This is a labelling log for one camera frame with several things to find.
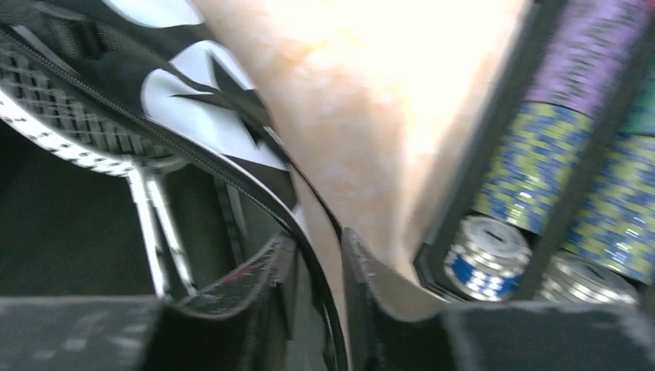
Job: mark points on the black racket bag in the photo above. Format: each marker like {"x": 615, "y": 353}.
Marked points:
{"x": 155, "y": 70}

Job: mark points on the black poker chip case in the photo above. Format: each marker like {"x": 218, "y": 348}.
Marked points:
{"x": 570, "y": 74}

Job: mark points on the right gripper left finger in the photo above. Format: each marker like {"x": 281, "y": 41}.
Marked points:
{"x": 237, "y": 323}

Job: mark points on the white badminton racket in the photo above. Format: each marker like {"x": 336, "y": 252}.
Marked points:
{"x": 59, "y": 123}

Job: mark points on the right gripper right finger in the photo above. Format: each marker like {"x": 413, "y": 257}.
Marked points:
{"x": 395, "y": 325}

